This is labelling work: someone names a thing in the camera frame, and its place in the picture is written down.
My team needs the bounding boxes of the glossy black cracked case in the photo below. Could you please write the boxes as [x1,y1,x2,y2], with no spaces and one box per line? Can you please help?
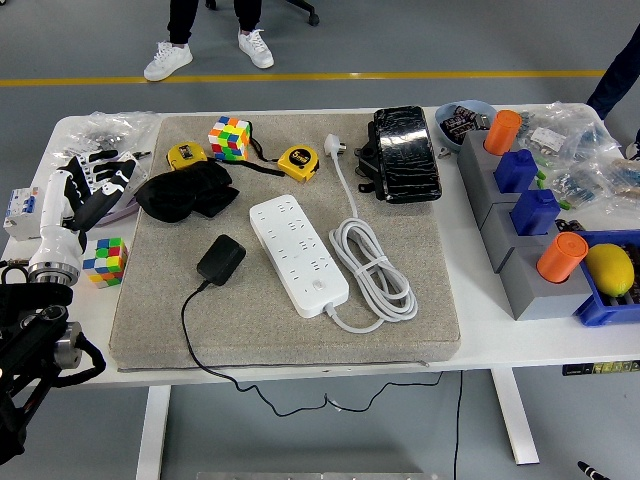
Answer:
[373,104,445,204]

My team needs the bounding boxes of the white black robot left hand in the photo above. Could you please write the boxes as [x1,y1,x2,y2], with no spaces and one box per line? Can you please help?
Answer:
[28,149,137,274]

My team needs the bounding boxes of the clear bag with metal parts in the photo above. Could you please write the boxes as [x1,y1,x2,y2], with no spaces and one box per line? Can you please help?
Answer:
[52,110,161,161]

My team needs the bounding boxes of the clear bag with white label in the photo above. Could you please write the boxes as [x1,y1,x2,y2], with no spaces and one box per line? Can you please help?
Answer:
[519,102,624,161]

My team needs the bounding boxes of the black cloth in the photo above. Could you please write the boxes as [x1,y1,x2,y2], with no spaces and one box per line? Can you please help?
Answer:
[134,160,242,225]

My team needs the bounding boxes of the black plastic holder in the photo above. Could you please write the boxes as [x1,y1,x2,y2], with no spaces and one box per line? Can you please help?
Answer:
[353,121,386,194]

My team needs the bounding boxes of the yellow lemon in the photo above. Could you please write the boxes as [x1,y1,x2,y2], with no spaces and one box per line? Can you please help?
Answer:
[584,243,636,296]

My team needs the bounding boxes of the white circuit breaker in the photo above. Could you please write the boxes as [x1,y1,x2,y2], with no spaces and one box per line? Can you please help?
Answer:
[3,185,51,242]

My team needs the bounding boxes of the small colourful puzzle cube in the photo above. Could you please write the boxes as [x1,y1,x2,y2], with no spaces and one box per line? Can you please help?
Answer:
[82,237,130,290]

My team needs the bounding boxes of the light blue bowl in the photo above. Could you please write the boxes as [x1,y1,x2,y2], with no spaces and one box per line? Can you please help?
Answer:
[433,99,497,154]

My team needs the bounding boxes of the blue plastic bin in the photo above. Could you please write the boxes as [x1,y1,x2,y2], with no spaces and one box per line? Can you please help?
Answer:
[572,228,640,329]

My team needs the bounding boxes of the white power strip cable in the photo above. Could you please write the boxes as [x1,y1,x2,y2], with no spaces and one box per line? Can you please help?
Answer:
[323,132,419,335]

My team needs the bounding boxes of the clear bag with blue parts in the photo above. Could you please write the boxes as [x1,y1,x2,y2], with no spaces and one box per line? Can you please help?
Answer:
[549,164,609,209]

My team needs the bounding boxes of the white table leg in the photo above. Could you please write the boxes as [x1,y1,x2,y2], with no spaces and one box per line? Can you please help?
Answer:
[135,387,171,480]
[489,368,541,466]

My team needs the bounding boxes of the black yellow label strip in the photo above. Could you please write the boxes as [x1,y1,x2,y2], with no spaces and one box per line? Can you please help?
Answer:
[561,358,640,376]

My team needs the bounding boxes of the grey block holder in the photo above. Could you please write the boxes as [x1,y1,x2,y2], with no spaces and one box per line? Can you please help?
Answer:
[457,130,503,194]
[469,169,526,230]
[499,244,597,322]
[483,202,556,275]

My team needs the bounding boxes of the grey-brown mat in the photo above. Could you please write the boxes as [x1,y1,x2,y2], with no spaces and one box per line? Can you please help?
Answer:
[108,112,462,372]

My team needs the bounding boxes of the large colourful puzzle cube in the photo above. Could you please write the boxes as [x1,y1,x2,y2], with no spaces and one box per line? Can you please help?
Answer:
[208,115,251,162]

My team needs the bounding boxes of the person in dark trousers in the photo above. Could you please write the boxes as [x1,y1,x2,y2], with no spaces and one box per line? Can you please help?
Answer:
[585,42,640,121]

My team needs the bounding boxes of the black capacitors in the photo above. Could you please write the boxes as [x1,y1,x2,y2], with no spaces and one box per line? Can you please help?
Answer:
[442,104,494,139]

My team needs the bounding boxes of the black hanging cable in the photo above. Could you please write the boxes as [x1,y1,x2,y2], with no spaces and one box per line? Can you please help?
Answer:
[452,372,464,480]

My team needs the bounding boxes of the small yellow tape measure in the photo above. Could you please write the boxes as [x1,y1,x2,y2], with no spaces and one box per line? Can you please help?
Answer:
[166,142,208,174]

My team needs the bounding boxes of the clear bag with brown parts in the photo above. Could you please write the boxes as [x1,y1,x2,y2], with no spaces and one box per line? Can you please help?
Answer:
[597,157,640,214]

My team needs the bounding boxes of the orange cylinder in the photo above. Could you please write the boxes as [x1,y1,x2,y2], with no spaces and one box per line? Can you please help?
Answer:
[482,109,523,156]
[536,231,589,285]

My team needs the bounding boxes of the small white wall socket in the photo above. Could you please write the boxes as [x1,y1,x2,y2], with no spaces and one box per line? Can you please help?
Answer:
[119,152,149,192]

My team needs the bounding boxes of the yellow tape measure with strap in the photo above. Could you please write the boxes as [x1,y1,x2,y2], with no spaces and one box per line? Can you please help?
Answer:
[247,122,320,185]

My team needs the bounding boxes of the blue block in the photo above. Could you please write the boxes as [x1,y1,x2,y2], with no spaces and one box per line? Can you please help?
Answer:
[493,148,540,194]
[510,188,561,237]

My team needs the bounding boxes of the thin black plug cord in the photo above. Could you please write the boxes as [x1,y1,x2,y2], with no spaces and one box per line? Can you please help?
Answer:
[180,279,446,417]

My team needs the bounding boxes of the person in white shoes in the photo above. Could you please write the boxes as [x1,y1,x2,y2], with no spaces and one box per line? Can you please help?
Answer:
[143,0,276,83]

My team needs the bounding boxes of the white power strip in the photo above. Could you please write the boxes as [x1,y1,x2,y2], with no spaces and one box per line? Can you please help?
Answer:
[249,194,350,319]

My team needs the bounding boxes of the black plug adapter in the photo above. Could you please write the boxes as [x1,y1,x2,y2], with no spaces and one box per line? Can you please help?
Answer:
[195,233,247,287]

